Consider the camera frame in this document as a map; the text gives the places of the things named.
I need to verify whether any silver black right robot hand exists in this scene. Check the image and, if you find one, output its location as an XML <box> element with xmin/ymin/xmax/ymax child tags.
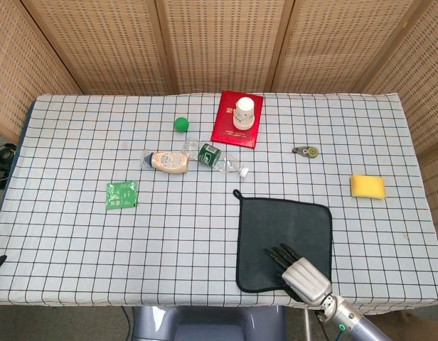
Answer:
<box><xmin>263</xmin><ymin>243</ymin><xmax>333</xmax><ymax>306</ymax></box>

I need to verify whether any grey and yellow cloth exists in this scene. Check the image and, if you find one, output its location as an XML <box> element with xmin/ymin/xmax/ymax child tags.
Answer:
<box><xmin>233</xmin><ymin>188</ymin><xmax>333</xmax><ymax>294</ymax></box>

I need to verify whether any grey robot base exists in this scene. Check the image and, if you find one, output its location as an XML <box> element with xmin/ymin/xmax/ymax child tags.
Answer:
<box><xmin>132</xmin><ymin>305</ymin><xmax>287</xmax><ymax>341</ymax></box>

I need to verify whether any white checked tablecloth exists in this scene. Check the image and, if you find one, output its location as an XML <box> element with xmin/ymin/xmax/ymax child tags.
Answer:
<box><xmin>0</xmin><ymin>91</ymin><xmax>438</xmax><ymax>313</ymax></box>

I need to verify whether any black equipment on floor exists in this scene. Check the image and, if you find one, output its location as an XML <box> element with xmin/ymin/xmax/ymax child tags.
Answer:
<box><xmin>0</xmin><ymin>141</ymin><xmax>16</xmax><ymax>189</ymax></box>

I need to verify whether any yellow sponge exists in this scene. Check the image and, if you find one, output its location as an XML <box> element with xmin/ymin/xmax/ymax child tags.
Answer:
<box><xmin>349</xmin><ymin>173</ymin><xmax>387</xmax><ymax>200</ymax></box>

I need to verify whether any green tea sachet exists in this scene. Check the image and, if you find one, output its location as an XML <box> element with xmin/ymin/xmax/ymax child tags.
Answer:
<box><xmin>105</xmin><ymin>180</ymin><xmax>139</xmax><ymax>211</ymax></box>

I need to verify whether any clear bottle with green label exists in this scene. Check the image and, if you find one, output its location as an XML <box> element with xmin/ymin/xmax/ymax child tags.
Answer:
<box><xmin>183</xmin><ymin>136</ymin><xmax>250</xmax><ymax>178</ymax></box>

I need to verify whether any red booklet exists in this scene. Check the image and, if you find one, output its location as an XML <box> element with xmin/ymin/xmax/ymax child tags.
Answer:
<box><xmin>210</xmin><ymin>90</ymin><xmax>265</xmax><ymax>149</ymax></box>

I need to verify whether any white paper cup stack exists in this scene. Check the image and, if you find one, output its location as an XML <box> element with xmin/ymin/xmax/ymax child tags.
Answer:
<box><xmin>233</xmin><ymin>97</ymin><xmax>256</xmax><ymax>131</ymax></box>

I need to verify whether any beige sauce bottle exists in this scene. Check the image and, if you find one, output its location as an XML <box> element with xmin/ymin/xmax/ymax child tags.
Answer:
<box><xmin>140</xmin><ymin>149</ymin><xmax>191</xmax><ymax>175</ymax></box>

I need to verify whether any wooden woven folding screen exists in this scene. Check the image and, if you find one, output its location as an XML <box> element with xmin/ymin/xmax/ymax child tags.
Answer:
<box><xmin>0</xmin><ymin>0</ymin><xmax>438</xmax><ymax>271</ymax></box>

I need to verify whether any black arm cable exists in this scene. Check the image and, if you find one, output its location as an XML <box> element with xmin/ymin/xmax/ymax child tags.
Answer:
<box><xmin>314</xmin><ymin>309</ymin><xmax>343</xmax><ymax>341</ymax></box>

